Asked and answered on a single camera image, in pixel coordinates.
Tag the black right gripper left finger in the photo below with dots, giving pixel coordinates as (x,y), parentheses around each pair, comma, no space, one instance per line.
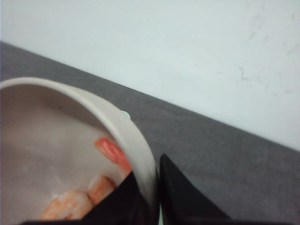
(124,206)

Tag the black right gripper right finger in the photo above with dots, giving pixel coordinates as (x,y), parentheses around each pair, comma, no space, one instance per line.
(182,203)

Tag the large shrimp piece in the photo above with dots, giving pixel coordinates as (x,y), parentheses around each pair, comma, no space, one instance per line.
(71,205)

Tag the orange shrimp piece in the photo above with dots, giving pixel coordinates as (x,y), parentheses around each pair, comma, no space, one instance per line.
(115,154)

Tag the beige ribbed bowl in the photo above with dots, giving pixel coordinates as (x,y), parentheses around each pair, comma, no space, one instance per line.
(47,135)

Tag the pale shrimp piece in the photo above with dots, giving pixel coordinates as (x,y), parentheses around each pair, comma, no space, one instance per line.
(99,188)

